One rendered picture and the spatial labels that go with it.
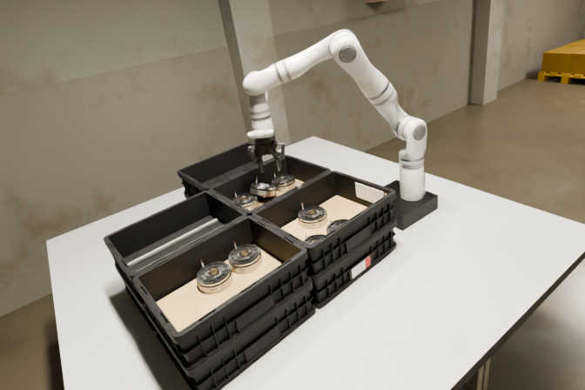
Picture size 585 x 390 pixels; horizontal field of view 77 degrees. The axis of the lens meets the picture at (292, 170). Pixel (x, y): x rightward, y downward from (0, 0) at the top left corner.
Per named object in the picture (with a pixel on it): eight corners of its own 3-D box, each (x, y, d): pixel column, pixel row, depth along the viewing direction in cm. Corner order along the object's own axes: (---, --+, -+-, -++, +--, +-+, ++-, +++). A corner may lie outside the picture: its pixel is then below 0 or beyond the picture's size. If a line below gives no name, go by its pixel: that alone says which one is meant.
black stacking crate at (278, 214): (335, 196, 150) (332, 171, 145) (398, 221, 128) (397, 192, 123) (256, 243, 128) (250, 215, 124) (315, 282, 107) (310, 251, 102)
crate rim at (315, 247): (333, 174, 146) (332, 169, 145) (398, 197, 124) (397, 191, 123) (251, 219, 124) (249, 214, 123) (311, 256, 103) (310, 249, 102)
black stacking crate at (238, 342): (261, 268, 133) (255, 241, 128) (319, 311, 111) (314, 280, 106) (155, 337, 112) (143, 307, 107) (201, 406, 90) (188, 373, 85)
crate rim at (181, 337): (250, 220, 124) (249, 214, 123) (311, 256, 103) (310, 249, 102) (133, 284, 103) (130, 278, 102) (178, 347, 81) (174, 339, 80)
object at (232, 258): (250, 241, 122) (249, 240, 122) (266, 254, 114) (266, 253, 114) (223, 256, 117) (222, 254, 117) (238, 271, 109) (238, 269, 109)
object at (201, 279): (217, 258, 116) (217, 257, 116) (237, 271, 109) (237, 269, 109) (190, 277, 110) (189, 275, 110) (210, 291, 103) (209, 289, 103)
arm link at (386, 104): (377, 77, 132) (394, 80, 124) (413, 124, 146) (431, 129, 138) (360, 97, 132) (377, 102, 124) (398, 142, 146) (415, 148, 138)
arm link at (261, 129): (247, 140, 125) (244, 123, 122) (252, 129, 135) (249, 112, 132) (273, 137, 124) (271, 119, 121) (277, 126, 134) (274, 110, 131)
